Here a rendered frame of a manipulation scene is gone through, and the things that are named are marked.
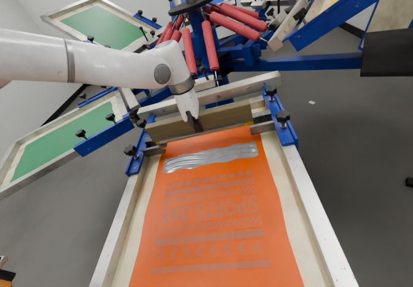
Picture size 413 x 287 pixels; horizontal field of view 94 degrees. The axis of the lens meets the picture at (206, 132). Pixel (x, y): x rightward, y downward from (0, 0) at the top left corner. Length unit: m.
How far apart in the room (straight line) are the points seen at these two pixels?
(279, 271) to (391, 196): 1.37
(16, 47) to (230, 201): 0.56
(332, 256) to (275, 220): 0.13
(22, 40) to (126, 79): 0.17
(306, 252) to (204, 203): 0.28
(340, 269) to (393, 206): 1.30
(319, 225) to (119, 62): 0.54
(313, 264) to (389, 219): 1.22
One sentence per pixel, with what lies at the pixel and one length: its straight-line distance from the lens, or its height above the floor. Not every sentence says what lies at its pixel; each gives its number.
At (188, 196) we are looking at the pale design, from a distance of 0.65.
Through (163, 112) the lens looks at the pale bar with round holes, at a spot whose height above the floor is 1.01.
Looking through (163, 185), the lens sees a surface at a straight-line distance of 0.72.
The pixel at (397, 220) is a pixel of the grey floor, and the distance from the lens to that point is 1.73.
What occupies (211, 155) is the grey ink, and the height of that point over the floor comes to 0.96.
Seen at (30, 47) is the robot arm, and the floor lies 1.46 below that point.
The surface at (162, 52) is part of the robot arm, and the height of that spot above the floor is 1.34.
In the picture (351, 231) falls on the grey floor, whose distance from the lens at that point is 1.62.
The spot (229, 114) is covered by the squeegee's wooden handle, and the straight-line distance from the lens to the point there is 0.65.
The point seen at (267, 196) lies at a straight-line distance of 0.59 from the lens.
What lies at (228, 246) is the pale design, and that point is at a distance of 0.55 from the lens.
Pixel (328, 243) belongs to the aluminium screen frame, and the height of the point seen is 0.99.
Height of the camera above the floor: 1.47
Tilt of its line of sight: 40 degrees down
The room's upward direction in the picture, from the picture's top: 23 degrees counter-clockwise
